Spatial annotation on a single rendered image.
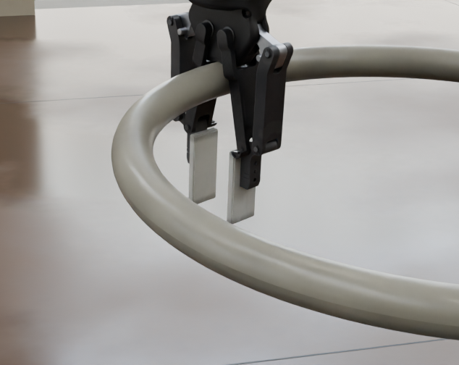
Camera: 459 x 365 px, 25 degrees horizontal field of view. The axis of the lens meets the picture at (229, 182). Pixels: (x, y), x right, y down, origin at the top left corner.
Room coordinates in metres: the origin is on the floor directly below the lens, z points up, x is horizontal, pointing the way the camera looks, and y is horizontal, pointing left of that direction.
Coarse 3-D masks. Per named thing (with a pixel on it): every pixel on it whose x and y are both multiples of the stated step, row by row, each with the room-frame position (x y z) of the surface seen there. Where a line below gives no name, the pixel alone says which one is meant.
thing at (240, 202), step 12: (228, 180) 0.88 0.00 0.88; (228, 192) 0.88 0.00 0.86; (240, 192) 0.89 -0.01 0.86; (252, 192) 0.90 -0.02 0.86; (228, 204) 0.88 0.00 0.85; (240, 204) 0.89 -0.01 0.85; (252, 204) 0.90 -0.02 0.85; (228, 216) 0.88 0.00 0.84; (240, 216) 0.89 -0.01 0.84; (252, 216) 0.90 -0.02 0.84
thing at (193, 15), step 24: (192, 0) 0.88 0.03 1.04; (216, 0) 0.86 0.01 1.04; (240, 0) 0.86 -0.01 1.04; (264, 0) 0.87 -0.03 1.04; (192, 24) 0.92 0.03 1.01; (216, 24) 0.89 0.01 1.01; (240, 24) 0.87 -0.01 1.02; (264, 24) 0.87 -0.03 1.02; (216, 48) 0.89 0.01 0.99; (240, 48) 0.87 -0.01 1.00
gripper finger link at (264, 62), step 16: (272, 48) 0.85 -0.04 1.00; (288, 48) 0.86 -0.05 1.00; (272, 64) 0.85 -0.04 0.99; (256, 80) 0.86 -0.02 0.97; (272, 80) 0.86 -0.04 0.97; (256, 96) 0.86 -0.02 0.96; (272, 96) 0.86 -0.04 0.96; (256, 112) 0.86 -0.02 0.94; (272, 112) 0.86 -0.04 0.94; (256, 128) 0.86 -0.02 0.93; (272, 128) 0.86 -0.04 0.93; (256, 144) 0.86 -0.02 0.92
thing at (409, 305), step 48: (336, 48) 0.95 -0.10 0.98; (384, 48) 0.96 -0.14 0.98; (432, 48) 0.97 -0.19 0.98; (144, 96) 0.80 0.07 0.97; (192, 96) 0.84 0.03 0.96; (144, 144) 0.70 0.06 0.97; (144, 192) 0.63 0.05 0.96; (192, 240) 0.58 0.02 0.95; (240, 240) 0.56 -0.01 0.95; (288, 288) 0.53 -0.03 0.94; (336, 288) 0.52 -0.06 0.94; (384, 288) 0.51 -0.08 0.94; (432, 288) 0.51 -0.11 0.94; (432, 336) 0.51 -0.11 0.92
